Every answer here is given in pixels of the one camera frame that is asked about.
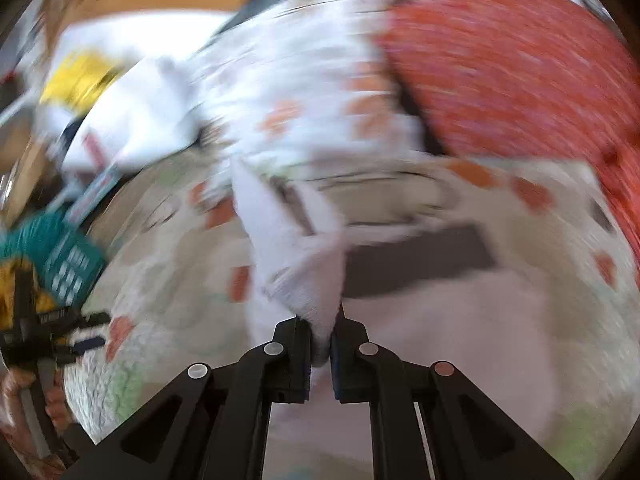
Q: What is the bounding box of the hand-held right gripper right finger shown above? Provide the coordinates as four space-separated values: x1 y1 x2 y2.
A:
330 317 576 480

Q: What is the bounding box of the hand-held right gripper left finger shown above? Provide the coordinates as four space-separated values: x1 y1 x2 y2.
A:
62 317 313 480

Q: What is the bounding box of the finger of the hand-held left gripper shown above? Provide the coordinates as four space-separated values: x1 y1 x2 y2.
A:
37 311 112 332
52 336 107 365

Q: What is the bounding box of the pale pink embroidered towel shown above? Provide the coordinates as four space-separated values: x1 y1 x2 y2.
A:
230 157 566 466

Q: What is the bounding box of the person's left hand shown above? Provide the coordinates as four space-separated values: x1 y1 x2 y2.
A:
0 366 76 466

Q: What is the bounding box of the yellow cloth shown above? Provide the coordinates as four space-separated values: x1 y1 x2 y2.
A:
0 260 61 321

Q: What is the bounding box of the teal box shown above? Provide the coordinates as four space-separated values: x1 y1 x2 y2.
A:
0 210 108 308

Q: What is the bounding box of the cream quilted bed mat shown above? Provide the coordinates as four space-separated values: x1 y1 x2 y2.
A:
65 150 636 476

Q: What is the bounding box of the white box with coloured dots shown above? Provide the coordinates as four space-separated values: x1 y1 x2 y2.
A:
65 160 126 226

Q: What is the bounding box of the white and yellow plastic bag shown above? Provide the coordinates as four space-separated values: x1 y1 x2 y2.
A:
35 10 236 176

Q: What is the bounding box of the white floral pillow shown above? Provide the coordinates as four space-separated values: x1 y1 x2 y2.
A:
190 0 436 181

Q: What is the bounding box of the orange floral bedsheet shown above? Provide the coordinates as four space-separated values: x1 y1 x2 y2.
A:
377 0 640 281

